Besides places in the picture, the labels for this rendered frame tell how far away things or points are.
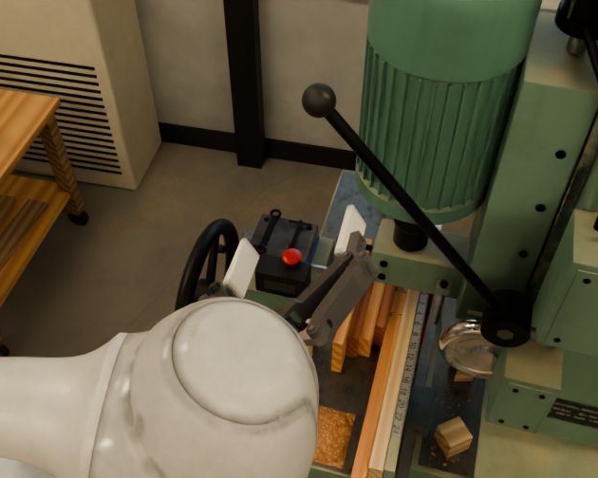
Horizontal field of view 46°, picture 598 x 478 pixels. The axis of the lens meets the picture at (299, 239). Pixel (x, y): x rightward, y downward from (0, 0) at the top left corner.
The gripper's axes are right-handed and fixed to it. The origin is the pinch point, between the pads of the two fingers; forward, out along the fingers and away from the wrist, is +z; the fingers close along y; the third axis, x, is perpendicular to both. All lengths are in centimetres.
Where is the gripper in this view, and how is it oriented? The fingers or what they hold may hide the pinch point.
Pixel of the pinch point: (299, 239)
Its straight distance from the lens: 74.5
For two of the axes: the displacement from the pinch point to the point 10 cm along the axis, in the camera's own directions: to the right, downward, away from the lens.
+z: 2.3, -6.7, 7.0
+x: -5.1, -7.0, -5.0
